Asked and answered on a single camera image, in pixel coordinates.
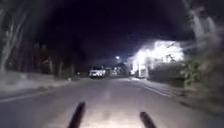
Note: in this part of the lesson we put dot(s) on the white vehicle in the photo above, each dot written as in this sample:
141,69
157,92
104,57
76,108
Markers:
97,72

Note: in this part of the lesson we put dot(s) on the grey asphalt road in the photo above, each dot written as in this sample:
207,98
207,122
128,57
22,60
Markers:
110,96

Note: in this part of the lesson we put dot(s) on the brightly lit building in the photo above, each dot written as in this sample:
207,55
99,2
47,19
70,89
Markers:
156,56

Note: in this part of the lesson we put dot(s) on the robot's own part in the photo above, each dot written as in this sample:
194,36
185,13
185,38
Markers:
147,120
77,116

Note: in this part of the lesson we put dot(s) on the row of trees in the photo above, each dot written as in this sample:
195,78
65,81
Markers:
30,50

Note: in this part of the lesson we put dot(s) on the pale verge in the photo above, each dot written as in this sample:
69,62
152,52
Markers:
23,81

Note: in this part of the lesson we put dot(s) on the bush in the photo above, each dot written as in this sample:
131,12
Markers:
203,70

